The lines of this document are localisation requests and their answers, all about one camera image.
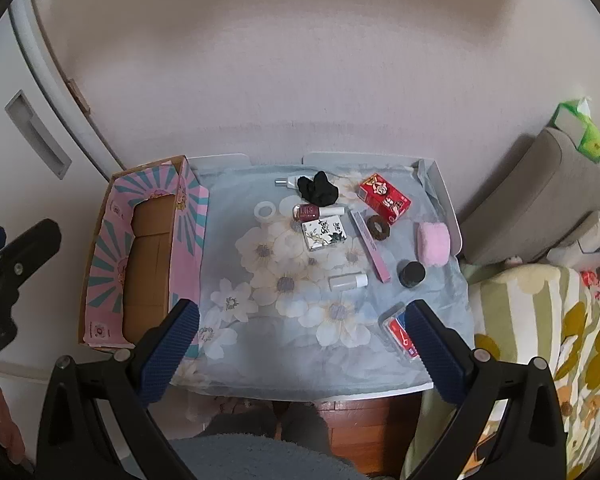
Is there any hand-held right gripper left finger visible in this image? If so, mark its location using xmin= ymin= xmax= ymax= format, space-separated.
xmin=35 ymin=299 xmax=216 ymax=480

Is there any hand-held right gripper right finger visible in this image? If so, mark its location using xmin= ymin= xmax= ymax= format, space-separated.
xmin=405 ymin=299 xmax=567 ymax=480

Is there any pink striped cardboard box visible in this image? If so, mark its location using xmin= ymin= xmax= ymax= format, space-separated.
xmin=81 ymin=155 xmax=211 ymax=361

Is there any long pink box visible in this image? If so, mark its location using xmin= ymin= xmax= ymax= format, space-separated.
xmin=350 ymin=210 xmax=392 ymax=283

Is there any red nail polish bottle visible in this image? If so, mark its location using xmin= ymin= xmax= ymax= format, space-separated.
xmin=292 ymin=203 xmax=346 ymax=221

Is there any person's left forearm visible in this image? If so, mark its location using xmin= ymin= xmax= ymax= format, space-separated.
xmin=0 ymin=370 xmax=26 ymax=466

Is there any clear case with red card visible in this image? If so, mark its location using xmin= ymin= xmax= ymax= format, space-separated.
xmin=378 ymin=302 xmax=423 ymax=361

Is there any small black jar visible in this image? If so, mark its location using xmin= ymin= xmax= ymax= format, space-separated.
xmin=398 ymin=260 xmax=427 ymax=289

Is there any floral striped cushion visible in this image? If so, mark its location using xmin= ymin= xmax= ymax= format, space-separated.
xmin=400 ymin=262 xmax=600 ymax=480

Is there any pink fluffy puff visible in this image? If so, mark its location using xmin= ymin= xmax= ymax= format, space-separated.
xmin=414 ymin=221 xmax=452 ymax=266

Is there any small white bottle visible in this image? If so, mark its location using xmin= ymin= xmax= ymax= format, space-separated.
xmin=328 ymin=271 xmax=369 ymax=292

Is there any floral table cloth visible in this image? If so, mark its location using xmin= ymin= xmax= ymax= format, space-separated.
xmin=172 ymin=162 xmax=476 ymax=403

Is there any brown scrunchie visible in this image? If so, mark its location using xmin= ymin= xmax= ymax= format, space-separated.
xmin=366 ymin=215 xmax=392 ymax=241

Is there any grey fleece clothing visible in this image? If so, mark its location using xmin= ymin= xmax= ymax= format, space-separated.
xmin=167 ymin=400 xmax=376 ymax=480

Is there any white table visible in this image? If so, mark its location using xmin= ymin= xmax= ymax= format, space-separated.
xmin=180 ymin=151 xmax=465 ymax=403

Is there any red cartoon carton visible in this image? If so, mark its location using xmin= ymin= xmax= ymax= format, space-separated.
xmin=358 ymin=174 xmax=412 ymax=226

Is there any white floral square box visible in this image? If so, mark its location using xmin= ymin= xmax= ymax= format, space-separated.
xmin=301 ymin=215 xmax=351 ymax=253

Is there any red patterned packet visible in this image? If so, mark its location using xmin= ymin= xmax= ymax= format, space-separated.
xmin=580 ymin=270 xmax=600 ymax=302

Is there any white cabinet door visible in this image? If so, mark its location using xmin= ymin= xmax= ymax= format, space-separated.
xmin=0 ymin=0 xmax=126 ymax=376

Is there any grey sofa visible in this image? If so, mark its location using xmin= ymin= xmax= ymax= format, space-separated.
xmin=457 ymin=127 xmax=600 ymax=266

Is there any white tissue pack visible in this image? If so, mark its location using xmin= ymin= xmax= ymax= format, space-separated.
xmin=547 ymin=210 xmax=600 ymax=268

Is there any black scrunchie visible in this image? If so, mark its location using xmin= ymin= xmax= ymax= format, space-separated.
xmin=297 ymin=171 xmax=339 ymax=206

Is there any green tissue pack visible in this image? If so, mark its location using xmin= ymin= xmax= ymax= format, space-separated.
xmin=551 ymin=96 xmax=600 ymax=163

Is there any grey recessed door handle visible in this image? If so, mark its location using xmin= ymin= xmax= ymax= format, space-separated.
xmin=5 ymin=90 xmax=73 ymax=181

